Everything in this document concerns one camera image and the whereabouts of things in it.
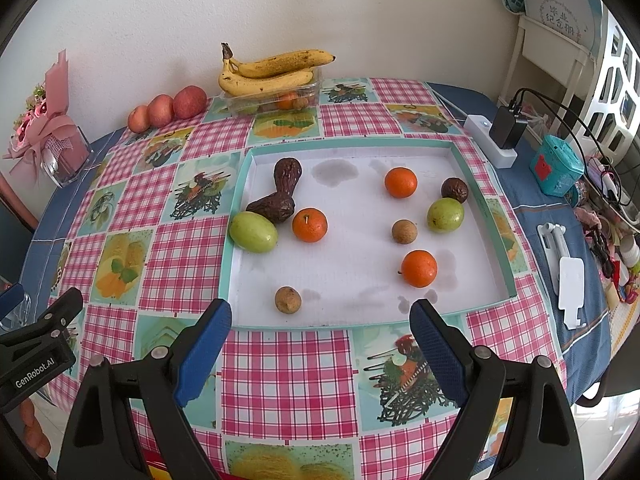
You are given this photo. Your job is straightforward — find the black charger cable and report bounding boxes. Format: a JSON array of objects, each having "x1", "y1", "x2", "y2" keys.
[{"x1": 510, "y1": 87, "x2": 640, "y2": 208}]

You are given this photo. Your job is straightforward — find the small pale red apple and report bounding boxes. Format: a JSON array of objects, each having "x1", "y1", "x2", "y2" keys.
[{"x1": 127, "y1": 105, "x2": 151, "y2": 134}]

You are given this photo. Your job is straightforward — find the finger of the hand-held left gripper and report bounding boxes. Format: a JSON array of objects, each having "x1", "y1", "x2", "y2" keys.
[
  {"x1": 0, "y1": 287, "x2": 84, "y2": 349},
  {"x1": 0, "y1": 282, "x2": 25, "y2": 332}
]

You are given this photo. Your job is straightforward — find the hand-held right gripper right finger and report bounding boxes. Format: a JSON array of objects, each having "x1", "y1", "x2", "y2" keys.
[{"x1": 409, "y1": 298, "x2": 583, "y2": 480}]

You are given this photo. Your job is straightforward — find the pink wrapped flower bouquet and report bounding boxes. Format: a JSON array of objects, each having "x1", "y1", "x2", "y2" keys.
[{"x1": 2, "y1": 50, "x2": 78, "y2": 181}]

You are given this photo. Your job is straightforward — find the white lattice shelf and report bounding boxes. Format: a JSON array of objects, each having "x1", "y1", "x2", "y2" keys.
[{"x1": 582, "y1": 5, "x2": 640, "y2": 171}]

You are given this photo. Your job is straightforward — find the large red apple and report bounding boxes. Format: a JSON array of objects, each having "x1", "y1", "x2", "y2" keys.
[{"x1": 172, "y1": 86, "x2": 208, "y2": 120}]

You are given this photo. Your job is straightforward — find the oval green fruit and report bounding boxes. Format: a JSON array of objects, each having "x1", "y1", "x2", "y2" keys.
[{"x1": 229, "y1": 211, "x2": 278, "y2": 254}]

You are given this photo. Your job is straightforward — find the black chair frame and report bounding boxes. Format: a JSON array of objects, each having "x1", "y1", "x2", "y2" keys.
[{"x1": 575, "y1": 365, "x2": 640, "y2": 409}]

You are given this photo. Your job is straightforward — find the white printed sign board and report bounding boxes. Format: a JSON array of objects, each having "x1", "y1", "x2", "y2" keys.
[{"x1": 520, "y1": 0, "x2": 603, "y2": 56}]

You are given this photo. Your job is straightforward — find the clear acrylic vase box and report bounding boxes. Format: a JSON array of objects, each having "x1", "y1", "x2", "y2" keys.
[{"x1": 42, "y1": 127, "x2": 93, "y2": 188}]

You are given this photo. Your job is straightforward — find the clear plastic fruit container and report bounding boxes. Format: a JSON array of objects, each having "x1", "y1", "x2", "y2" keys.
[{"x1": 220, "y1": 70, "x2": 323, "y2": 116}]

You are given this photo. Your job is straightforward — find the white tray with teal rim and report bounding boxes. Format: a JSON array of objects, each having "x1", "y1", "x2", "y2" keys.
[{"x1": 219, "y1": 139, "x2": 518, "y2": 331}]

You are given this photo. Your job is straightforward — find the teal box with red label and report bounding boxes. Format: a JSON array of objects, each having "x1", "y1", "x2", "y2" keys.
[{"x1": 529, "y1": 134, "x2": 586, "y2": 197}]

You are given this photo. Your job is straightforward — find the black charger plug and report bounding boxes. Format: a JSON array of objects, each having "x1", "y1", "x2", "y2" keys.
[{"x1": 489, "y1": 105, "x2": 529, "y2": 150}]

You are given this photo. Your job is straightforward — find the pink checkered printed tablecloth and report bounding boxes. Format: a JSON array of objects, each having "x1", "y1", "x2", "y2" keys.
[{"x1": 47, "y1": 77, "x2": 568, "y2": 480}]

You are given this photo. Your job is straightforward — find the small orange tangerine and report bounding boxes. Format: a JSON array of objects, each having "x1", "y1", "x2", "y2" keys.
[{"x1": 384, "y1": 166, "x2": 418, "y2": 199}]

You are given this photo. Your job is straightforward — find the round dark brown avocado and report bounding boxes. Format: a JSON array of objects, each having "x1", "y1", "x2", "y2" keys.
[{"x1": 441, "y1": 177, "x2": 470, "y2": 204}]

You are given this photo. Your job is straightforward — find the pink curved chair back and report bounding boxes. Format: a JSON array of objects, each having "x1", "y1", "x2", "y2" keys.
[{"x1": 0, "y1": 180, "x2": 40, "y2": 233}]

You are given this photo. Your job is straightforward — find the round green fruit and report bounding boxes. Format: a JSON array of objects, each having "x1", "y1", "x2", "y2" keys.
[{"x1": 426, "y1": 197, "x2": 465, "y2": 233}]

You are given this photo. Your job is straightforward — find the medium red apple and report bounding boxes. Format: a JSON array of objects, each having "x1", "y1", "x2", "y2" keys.
[{"x1": 147, "y1": 94, "x2": 175, "y2": 128}]

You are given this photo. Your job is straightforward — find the white phone stand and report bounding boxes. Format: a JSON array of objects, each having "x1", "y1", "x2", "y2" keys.
[{"x1": 537, "y1": 222, "x2": 586, "y2": 331}]

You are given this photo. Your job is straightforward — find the person's left hand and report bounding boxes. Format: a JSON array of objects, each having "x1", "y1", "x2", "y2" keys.
[{"x1": 19, "y1": 402, "x2": 52, "y2": 462}]

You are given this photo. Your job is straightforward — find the bunch of spotted bananas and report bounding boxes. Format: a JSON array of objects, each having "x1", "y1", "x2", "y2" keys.
[{"x1": 218, "y1": 42, "x2": 337, "y2": 98}]

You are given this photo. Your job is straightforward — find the white wooden rack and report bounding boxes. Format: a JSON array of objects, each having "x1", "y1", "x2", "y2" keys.
[{"x1": 500, "y1": 14, "x2": 596, "y2": 111}]

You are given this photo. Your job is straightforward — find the long-necked dark brown avocado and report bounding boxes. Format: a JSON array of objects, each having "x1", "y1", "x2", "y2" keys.
[{"x1": 273, "y1": 157, "x2": 302, "y2": 200}]

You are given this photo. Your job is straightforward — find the white power strip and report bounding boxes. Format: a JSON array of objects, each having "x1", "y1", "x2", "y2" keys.
[{"x1": 463, "y1": 114, "x2": 518, "y2": 168}]

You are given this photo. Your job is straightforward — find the brown longan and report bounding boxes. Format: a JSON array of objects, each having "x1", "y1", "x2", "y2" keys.
[
  {"x1": 274, "y1": 286, "x2": 301, "y2": 315},
  {"x1": 391, "y1": 219, "x2": 417, "y2": 245}
]

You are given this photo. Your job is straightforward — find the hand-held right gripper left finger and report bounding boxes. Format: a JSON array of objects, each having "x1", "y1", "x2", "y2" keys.
[{"x1": 56, "y1": 298, "x2": 233, "y2": 480}]

